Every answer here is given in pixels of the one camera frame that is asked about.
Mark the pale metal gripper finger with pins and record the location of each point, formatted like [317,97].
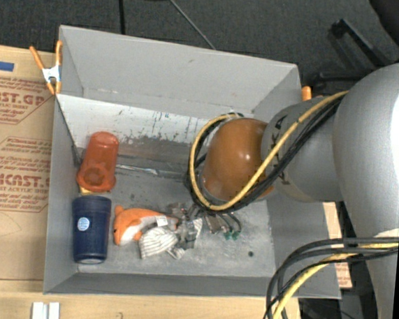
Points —
[177,210]
[189,232]

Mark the white striped cloth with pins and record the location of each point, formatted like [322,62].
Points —
[158,242]

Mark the orange and white toy fox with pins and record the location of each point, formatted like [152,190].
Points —
[130,223]

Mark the dark blue cup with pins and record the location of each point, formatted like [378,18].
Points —
[90,229]

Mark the orange translucent plastic cup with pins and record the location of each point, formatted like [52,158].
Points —
[97,166]

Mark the grey metal bin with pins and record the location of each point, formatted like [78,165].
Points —
[165,82]

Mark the brown cardboard board red print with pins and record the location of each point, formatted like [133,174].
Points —
[12,207]

